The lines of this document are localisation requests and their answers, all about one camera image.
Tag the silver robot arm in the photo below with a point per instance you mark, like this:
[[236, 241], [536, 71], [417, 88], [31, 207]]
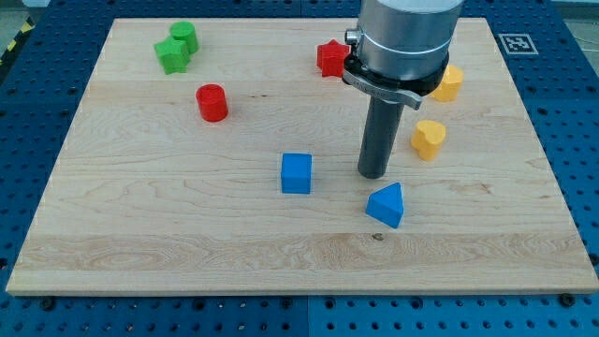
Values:
[[399, 48]]

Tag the yellow hexagon block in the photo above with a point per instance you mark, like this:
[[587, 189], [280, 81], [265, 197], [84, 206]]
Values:
[[450, 84]]

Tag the blue cube block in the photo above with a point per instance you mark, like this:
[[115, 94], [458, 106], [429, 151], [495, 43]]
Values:
[[296, 173]]

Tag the blue triangle block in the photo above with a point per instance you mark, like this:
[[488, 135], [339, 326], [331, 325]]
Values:
[[386, 205]]

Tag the wooden board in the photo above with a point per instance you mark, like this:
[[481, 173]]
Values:
[[148, 199]]

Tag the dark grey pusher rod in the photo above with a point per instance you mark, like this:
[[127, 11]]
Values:
[[379, 135]]

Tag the red cylinder block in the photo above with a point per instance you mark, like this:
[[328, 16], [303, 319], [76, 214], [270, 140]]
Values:
[[212, 105]]

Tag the red star block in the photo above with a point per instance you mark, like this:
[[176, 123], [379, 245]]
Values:
[[330, 57]]

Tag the yellow heart block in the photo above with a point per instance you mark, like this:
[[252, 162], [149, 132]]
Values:
[[428, 138]]

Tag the green star block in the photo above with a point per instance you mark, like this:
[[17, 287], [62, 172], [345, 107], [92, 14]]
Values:
[[172, 55]]

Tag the green cylinder block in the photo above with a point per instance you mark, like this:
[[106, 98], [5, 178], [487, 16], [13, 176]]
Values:
[[185, 31]]

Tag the white fiducial marker tag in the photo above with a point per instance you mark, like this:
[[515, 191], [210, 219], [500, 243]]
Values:
[[517, 44]]

